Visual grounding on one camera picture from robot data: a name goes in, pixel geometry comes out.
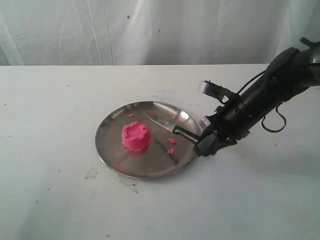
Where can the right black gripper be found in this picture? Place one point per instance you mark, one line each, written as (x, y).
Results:
(231, 123)

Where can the black kitchen knife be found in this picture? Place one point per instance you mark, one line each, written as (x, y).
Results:
(173, 128)

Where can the pink putty lump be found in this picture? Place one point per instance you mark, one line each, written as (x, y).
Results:
(135, 136)

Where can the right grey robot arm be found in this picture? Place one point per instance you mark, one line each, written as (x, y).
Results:
(289, 74)

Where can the pink crumb lower right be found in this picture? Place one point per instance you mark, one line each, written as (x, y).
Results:
(171, 150)

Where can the round stainless steel plate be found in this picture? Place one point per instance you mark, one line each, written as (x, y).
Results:
(153, 161)

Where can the white backdrop curtain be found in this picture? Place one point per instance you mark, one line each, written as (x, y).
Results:
(153, 32)

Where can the pink crumb near handle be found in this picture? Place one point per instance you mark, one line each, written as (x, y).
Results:
(172, 140)

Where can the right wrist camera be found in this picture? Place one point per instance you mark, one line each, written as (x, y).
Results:
(223, 95)

